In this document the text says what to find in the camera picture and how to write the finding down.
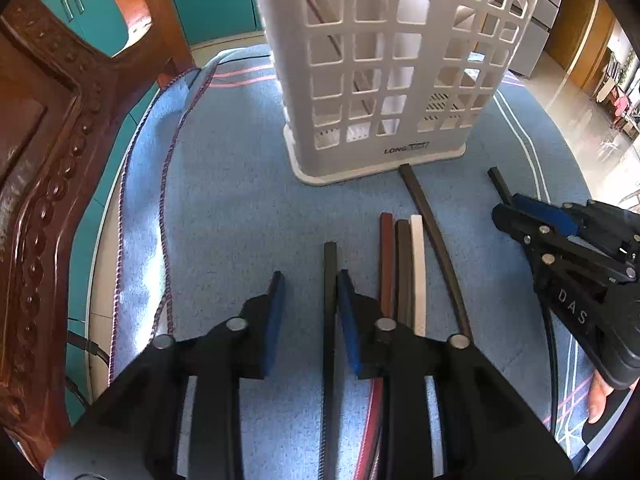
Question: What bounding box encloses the grey refrigerator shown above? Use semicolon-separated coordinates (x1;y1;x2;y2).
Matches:
509;0;562;78

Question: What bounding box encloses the blue striped cloth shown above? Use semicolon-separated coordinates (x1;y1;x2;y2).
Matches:
112;46;589;479

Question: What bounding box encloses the brown wooden door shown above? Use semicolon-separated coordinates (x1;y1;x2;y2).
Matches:
544;0;616;94

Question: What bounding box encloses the white plastic utensil basket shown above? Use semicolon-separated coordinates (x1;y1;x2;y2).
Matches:
256;0;537;185

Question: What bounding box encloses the black textured chopstick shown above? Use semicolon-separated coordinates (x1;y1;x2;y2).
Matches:
398;164;474;342

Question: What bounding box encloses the carved wooden chair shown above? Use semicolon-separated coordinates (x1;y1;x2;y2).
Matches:
1;0;193;479

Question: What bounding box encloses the white chopstick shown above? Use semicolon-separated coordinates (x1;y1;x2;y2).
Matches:
409;214;427;337

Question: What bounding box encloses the dark brown chopstick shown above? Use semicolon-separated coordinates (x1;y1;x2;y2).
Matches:
364;218;414;480

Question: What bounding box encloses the person's right hand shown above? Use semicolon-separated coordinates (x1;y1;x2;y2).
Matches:
587;370;614;425

